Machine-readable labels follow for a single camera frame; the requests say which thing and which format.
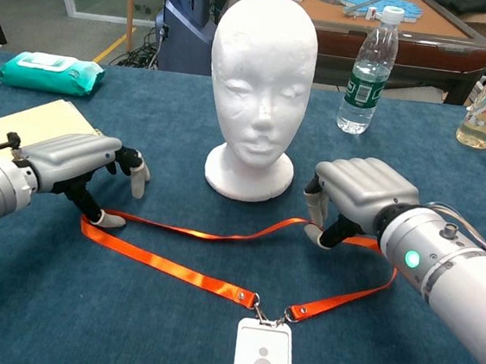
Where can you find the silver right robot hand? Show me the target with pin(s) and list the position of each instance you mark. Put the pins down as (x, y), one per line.
(368, 191)

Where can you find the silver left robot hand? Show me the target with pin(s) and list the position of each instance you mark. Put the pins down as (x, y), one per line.
(67, 155)

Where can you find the white ID badge holder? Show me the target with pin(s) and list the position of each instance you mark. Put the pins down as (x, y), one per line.
(263, 362)

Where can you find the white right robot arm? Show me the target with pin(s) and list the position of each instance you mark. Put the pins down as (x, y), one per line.
(454, 282)

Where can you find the white foam mannequin head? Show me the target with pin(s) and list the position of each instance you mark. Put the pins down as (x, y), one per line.
(260, 62)

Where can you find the cream paper notebook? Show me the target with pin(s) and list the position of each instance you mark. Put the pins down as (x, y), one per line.
(36, 121)

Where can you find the green wet wipes pack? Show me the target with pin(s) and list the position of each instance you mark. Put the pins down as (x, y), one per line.
(45, 74)

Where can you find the clear water bottle green label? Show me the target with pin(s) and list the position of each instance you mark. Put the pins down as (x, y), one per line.
(366, 86)

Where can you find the dark blue table cloth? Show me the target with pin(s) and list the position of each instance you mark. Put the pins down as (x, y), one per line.
(82, 304)

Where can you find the brown mahjong table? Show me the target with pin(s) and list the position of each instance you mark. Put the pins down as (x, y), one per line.
(435, 50)

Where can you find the wooden pole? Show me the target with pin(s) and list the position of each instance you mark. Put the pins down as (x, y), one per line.
(131, 5)

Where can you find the blue machine base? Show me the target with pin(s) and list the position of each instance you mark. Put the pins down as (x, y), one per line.
(185, 32)

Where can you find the black cloth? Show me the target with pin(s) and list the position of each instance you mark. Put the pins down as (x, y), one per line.
(466, 4)

